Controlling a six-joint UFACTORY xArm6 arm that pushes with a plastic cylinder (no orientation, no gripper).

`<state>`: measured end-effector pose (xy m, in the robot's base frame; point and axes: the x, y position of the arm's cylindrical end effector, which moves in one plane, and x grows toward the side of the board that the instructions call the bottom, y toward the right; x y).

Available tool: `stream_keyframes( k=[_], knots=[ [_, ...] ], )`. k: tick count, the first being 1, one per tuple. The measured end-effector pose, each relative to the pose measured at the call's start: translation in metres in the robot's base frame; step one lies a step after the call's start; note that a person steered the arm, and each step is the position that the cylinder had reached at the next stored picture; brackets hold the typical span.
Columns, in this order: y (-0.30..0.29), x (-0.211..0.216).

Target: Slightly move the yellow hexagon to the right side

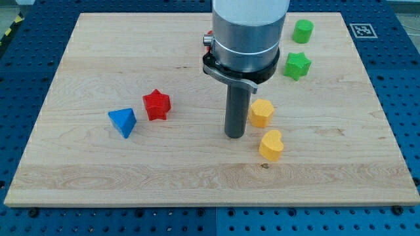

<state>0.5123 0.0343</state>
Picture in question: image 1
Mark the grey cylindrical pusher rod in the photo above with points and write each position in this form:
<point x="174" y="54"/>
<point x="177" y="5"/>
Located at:
<point x="237" y="105"/>

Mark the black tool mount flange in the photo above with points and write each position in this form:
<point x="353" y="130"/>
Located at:
<point x="248" y="81"/>

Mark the yellow hexagon block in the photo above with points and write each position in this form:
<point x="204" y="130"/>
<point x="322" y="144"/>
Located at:
<point x="261" y="113"/>

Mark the red block behind arm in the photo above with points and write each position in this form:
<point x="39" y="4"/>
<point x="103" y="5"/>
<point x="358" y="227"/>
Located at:
<point x="207" y="40"/>

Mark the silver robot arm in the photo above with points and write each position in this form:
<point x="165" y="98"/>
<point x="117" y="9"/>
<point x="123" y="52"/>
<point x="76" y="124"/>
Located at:
<point x="243" y="52"/>

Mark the green star block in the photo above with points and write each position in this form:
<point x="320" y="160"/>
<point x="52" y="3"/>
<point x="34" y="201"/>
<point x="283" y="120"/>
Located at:
<point x="297" y="65"/>

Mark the yellow heart block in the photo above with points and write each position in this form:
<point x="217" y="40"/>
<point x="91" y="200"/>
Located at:
<point x="271" y="145"/>

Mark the green cylinder block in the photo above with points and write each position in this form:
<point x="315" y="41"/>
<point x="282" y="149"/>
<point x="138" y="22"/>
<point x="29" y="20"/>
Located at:
<point x="302" y="31"/>

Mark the red star block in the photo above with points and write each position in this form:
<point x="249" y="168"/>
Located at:
<point x="157" y="105"/>

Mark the wooden board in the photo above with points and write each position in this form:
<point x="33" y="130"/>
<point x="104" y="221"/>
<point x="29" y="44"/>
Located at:
<point x="339" y="149"/>

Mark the blue triangle block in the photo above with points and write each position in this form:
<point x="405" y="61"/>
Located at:
<point x="123" y="120"/>

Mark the fiducial marker tag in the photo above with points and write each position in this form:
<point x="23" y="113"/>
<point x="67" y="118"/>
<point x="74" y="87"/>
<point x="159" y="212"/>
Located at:
<point x="363" y="31"/>

